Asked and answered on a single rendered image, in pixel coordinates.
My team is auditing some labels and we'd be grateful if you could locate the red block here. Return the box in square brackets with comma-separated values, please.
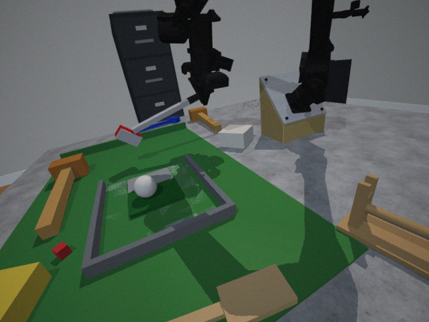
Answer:
[52, 242, 72, 260]

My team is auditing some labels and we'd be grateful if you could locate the orange-brown mallet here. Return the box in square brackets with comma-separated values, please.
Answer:
[188, 106, 222, 132]
[34, 153, 89, 240]

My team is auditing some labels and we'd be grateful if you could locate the green flat mat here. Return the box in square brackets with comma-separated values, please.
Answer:
[0, 128, 368, 322]

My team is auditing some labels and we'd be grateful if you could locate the blue putter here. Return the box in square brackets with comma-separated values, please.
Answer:
[142, 116, 180, 131]

